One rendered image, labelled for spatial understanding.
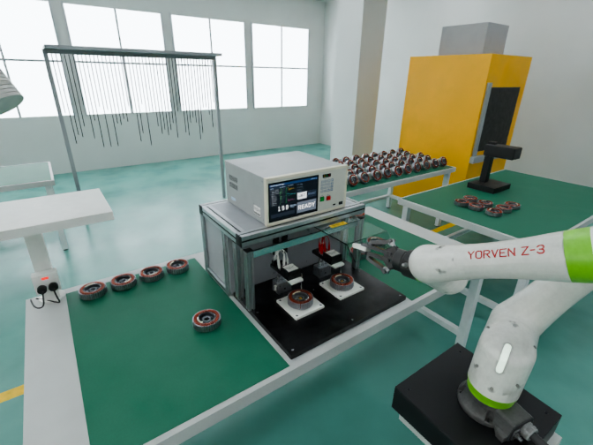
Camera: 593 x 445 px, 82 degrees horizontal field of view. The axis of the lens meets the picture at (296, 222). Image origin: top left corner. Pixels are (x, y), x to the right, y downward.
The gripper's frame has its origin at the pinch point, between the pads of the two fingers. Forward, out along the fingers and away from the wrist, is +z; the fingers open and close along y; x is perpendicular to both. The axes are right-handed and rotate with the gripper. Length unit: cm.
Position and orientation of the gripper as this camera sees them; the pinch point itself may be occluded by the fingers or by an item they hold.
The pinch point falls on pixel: (361, 247)
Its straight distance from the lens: 132.9
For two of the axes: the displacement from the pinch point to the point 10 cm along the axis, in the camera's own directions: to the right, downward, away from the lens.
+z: -6.1, -1.9, 7.7
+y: -1.7, 9.8, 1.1
